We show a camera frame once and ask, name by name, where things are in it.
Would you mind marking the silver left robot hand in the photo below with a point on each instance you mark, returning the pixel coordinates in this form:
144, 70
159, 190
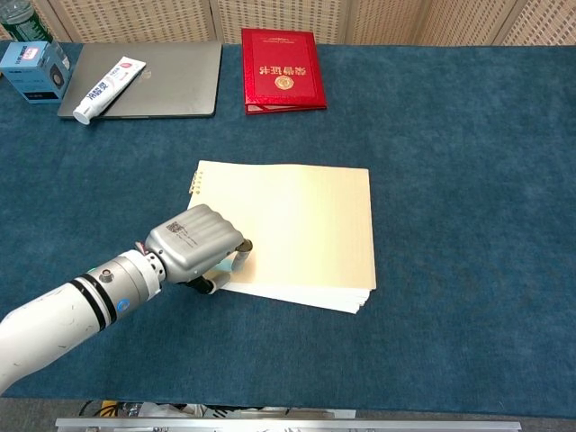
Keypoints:
193, 243

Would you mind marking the beige spiral notebook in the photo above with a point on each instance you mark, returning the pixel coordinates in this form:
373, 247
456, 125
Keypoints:
306, 225

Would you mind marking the red certificate folder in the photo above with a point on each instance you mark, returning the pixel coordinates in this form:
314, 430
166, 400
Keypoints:
283, 67

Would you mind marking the grey closed laptop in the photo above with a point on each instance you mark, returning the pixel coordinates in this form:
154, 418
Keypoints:
180, 81

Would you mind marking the white toothpaste tube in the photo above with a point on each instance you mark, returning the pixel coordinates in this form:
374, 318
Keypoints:
108, 87

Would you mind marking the blue cardboard box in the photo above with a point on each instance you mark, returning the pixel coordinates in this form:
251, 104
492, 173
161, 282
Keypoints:
27, 76

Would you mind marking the dark blue felt mat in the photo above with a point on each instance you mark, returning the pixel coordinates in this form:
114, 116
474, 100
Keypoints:
450, 225

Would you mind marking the green plastic bottle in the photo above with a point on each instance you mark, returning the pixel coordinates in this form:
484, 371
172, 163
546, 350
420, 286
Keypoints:
22, 24

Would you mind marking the beige woven folding screen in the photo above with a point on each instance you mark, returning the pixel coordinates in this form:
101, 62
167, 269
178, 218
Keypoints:
405, 18

